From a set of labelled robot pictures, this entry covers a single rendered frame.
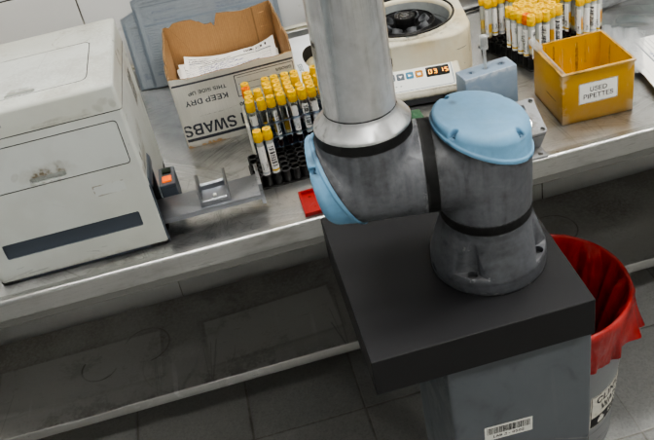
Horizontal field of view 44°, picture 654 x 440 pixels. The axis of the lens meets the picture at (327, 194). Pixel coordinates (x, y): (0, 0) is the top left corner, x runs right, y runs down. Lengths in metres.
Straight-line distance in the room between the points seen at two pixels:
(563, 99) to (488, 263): 0.51
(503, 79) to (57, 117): 0.75
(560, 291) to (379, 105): 0.34
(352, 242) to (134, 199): 0.37
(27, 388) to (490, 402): 1.32
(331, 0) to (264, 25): 0.98
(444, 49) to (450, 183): 0.68
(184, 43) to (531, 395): 1.07
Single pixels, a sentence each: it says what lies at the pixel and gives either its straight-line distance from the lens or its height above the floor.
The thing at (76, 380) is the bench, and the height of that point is 0.27.
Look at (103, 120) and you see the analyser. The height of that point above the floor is 1.12.
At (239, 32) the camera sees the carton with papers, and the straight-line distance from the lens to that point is 1.81.
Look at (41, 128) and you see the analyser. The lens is 1.26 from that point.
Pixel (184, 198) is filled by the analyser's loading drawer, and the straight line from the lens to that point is 1.38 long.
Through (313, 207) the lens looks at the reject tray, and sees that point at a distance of 1.34.
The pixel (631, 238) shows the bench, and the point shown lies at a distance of 2.20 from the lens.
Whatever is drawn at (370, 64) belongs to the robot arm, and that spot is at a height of 1.27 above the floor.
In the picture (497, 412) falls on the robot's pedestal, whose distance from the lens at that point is 1.16.
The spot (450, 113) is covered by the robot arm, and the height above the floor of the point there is 1.17.
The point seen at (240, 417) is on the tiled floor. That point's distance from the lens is 2.24.
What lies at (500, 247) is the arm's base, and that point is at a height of 1.00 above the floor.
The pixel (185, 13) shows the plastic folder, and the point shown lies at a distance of 1.84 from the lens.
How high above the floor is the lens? 1.65
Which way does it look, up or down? 34 degrees down
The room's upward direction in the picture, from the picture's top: 12 degrees counter-clockwise
